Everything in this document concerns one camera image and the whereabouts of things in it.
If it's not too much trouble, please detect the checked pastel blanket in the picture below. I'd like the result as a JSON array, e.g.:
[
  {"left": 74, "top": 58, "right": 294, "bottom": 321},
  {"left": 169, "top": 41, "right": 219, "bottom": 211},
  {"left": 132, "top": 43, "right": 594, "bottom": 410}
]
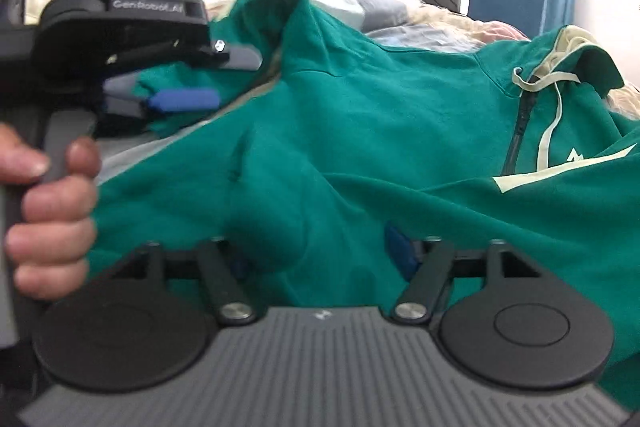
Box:
[{"left": 95, "top": 0, "right": 640, "bottom": 185}]

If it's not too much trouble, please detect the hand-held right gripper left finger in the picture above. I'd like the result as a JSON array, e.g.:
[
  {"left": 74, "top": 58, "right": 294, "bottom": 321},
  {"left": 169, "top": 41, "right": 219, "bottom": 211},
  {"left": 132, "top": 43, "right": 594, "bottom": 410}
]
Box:
[{"left": 109, "top": 237, "right": 257, "bottom": 327}]

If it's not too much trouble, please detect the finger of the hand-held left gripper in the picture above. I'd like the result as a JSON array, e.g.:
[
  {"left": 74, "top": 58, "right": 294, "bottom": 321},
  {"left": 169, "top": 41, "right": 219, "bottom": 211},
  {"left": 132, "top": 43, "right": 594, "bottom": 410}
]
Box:
[
  {"left": 102, "top": 74, "right": 221, "bottom": 118},
  {"left": 172, "top": 38, "right": 264, "bottom": 72}
]

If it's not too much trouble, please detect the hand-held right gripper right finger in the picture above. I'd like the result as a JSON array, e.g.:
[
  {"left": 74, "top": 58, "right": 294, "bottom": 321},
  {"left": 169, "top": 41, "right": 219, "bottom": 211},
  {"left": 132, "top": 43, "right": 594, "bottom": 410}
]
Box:
[{"left": 384, "top": 222, "right": 545, "bottom": 324}]

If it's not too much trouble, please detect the person's left hand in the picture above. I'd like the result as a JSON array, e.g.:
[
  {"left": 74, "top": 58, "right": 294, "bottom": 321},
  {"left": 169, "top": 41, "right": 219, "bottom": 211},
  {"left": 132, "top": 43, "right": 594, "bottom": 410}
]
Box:
[{"left": 0, "top": 124, "right": 104, "bottom": 299}]

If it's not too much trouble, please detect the green hoodie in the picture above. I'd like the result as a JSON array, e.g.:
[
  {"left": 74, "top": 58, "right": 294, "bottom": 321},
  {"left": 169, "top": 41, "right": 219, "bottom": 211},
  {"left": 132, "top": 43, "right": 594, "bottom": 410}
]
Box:
[{"left": 90, "top": 0, "right": 640, "bottom": 414}]

